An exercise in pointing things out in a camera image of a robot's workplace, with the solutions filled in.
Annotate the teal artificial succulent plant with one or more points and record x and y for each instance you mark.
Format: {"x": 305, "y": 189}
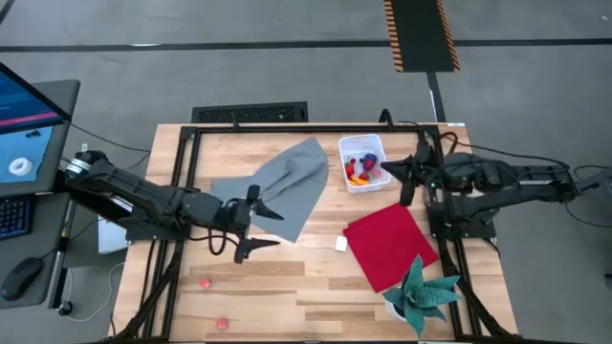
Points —
{"x": 421, "y": 296}

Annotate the computer monitor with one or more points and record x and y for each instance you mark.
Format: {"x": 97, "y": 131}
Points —
{"x": 24, "y": 119}

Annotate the grey cloth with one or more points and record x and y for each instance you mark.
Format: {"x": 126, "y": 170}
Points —
{"x": 287, "y": 191}

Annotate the pink toy peach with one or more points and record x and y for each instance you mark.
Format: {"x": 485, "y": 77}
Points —
{"x": 377, "y": 173}
{"x": 205, "y": 283}
{"x": 222, "y": 323}

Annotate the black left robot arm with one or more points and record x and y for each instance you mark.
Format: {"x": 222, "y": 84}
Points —
{"x": 134, "y": 191}

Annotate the grey desk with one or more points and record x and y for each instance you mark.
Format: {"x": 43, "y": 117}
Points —
{"x": 52, "y": 239}

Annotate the yellow elongated toy fruit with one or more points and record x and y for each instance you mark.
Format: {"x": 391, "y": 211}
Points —
{"x": 358, "y": 181}

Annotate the white plastic mesh basket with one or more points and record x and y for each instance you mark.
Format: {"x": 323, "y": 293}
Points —
{"x": 363, "y": 143}

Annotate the purple toy grape bunch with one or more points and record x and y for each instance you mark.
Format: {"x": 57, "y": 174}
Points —
{"x": 368, "y": 161}

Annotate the black computer mouse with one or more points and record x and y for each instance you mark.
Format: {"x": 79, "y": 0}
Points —
{"x": 19, "y": 277}

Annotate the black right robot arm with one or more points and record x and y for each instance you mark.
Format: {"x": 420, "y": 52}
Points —
{"x": 502, "y": 181}

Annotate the white plant pot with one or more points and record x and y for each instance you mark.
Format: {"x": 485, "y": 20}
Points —
{"x": 393, "y": 313}

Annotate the black orange striped mat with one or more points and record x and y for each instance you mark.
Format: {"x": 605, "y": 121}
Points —
{"x": 421, "y": 33}

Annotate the black keyboard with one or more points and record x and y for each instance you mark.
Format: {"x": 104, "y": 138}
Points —
{"x": 14, "y": 215}

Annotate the small white rectangular card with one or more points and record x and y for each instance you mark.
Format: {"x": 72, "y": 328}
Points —
{"x": 341, "y": 243}

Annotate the red toy strawberry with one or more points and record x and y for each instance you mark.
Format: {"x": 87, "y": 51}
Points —
{"x": 364, "y": 176}
{"x": 349, "y": 169}

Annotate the black caster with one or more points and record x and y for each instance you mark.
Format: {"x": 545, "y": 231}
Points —
{"x": 65, "y": 308}

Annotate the red cloth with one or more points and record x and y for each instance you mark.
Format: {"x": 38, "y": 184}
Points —
{"x": 387, "y": 248}

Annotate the white box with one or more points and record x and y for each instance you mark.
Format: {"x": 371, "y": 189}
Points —
{"x": 110, "y": 236}

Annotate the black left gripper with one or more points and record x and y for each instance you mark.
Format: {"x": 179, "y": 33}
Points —
{"x": 236, "y": 215}

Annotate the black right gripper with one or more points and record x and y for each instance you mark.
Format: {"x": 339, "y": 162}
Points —
{"x": 425, "y": 167}

